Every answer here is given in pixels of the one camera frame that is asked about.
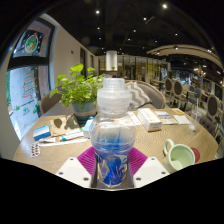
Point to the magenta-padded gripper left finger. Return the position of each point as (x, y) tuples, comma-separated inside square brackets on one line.
[(75, 171)]

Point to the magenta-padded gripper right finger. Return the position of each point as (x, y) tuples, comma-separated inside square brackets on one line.
[(150, 170)]

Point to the clear blue-labelled water bottle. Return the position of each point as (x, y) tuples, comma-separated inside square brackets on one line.
[(112, 140)]

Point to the pale green mug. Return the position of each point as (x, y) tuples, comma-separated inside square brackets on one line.
[(180, 158)]

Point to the white ointment tube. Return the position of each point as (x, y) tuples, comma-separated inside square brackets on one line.
[(71, 135)]

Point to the small light blue box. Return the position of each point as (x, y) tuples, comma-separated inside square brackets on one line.
[(87, 128)]

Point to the pill blister pack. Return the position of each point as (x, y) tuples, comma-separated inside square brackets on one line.
[(35, 150)]

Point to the flat round red coaster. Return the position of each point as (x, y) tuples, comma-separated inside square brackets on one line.
[(197, 155)]

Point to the white and orange box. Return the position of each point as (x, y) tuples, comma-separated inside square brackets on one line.
[(150, 119)]

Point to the blue and white flat box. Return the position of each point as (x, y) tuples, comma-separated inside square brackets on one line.
[(41, 132)]

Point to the white paper sheet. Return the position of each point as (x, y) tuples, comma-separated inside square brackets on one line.
[(169, 121)]

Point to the blue and white card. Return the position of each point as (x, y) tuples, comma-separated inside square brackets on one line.
[(162, 114)]

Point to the white napkin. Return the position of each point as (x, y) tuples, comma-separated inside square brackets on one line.
[(181, 119)]

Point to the yellow card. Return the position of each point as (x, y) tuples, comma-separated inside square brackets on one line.
[(177, 111)]

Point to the green potted plant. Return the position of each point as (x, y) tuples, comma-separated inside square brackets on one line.
[(78, 88)]

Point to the group of dining chairs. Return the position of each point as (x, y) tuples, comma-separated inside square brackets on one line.
[(178, 90)]

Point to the tree-shaped window sticker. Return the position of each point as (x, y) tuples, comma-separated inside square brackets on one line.
[(29, 85)]

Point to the round colourful window sticker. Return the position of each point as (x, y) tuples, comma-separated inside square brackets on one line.
[(32, 43)]

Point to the group of ceiling lights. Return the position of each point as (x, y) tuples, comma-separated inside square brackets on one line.
[(164, 6)]

